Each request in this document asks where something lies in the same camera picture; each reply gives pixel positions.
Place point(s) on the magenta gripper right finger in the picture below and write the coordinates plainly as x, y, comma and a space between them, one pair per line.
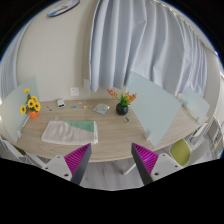
145, 161

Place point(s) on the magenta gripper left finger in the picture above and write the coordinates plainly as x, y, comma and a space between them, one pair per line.
77, 162

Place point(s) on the beige and green towel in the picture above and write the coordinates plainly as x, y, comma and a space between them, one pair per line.
71, 132

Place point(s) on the lime green chair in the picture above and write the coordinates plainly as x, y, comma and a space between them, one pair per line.
180, 152

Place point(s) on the small blue item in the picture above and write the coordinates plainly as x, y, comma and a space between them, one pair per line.
73, 107

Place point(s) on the orange flowers in black vase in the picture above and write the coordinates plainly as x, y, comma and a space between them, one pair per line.
125, 99

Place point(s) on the small white box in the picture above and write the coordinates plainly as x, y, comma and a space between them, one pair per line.
60, 103

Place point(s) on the sunflowers in orange pot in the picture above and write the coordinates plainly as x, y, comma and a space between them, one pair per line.
32, 106

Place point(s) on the far right frosted divider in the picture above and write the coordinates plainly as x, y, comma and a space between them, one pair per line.
195, 104

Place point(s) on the left frosted desk divider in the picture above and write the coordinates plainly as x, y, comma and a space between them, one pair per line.
13, 119

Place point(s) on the white curtain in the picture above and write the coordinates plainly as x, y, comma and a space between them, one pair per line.
148, 38

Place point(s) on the white wire chair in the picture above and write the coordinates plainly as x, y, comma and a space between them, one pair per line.
10, 152

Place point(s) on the white wall socket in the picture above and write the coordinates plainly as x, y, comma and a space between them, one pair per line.
74, 91

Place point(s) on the round wall clock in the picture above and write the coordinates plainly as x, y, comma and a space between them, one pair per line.
63, 7

